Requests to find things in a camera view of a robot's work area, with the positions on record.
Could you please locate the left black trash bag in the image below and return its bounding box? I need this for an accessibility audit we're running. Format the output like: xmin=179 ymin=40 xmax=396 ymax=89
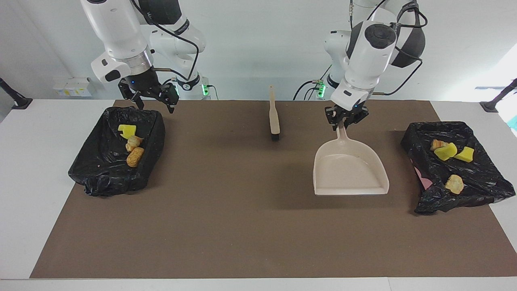
xmin=401 ymin=121 xmax=516 ymax=215

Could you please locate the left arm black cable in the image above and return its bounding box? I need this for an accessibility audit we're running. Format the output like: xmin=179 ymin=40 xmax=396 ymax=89
xmin=349 ymin=0 xmax=429 ymax=97

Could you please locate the white cardboard box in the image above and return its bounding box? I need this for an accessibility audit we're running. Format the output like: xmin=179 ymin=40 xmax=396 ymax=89
xmin=65 ymin=77 xmax=97 ymax=97

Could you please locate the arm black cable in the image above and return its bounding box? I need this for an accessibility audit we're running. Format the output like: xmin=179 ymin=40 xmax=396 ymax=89
xmin=129 ymin=0 xmax=201 ymax=81
xmin=349 ymin=0 xmax=429 ymax=97

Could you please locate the black base cable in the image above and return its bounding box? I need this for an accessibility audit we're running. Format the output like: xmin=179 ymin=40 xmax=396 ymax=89
xmin=294 ymin=74 xmax=324 ymax=100

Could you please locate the black trash bag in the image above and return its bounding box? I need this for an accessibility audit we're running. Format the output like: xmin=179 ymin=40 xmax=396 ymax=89
xmin=401 ymin=121 xmax=516 ymax=215
xmin=68 ymin=106 xmax=166 ymax=197

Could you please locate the pale flaky pastry piece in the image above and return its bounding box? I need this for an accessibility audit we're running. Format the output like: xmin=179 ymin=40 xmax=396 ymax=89
xmin=125 ymin=135 xmax=144 ymax=152

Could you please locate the right black trash bag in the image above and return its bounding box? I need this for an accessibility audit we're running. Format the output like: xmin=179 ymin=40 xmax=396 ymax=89
xmin=68 ymin=106 xmax=166 ymax=197

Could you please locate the brown paper table mat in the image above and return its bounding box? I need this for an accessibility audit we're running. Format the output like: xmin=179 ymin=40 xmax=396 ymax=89
xmin=29 ymin=100 xmax=517 ymax=279

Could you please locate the beige plastic dustpan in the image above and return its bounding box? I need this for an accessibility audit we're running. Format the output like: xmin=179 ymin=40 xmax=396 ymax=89
xmin=313 ymin=120 xmax=390 ymax=196

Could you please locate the striped croissant piece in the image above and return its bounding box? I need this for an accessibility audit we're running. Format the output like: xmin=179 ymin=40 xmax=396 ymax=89
xmin=445 ymin=174 xmax=464 ymax=195

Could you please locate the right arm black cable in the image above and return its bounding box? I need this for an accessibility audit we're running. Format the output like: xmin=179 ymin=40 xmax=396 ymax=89
xmin=129 ymin=0 xmax=201 ymax=81

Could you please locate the yellow sponge wedge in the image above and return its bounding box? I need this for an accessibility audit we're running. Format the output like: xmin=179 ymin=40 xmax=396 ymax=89
xmin=454 ymin=146 xmax=475 ymax=163

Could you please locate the brown round bread bun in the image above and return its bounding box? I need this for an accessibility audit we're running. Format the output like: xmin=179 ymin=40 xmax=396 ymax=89
xmin=126 ymin=148 xmax=145 ymax=168

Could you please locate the yellow curved sponge piece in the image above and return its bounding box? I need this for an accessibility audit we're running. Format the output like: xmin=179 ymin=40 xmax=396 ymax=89
xmin=434 ymin=142 xmax=458 ymax=162

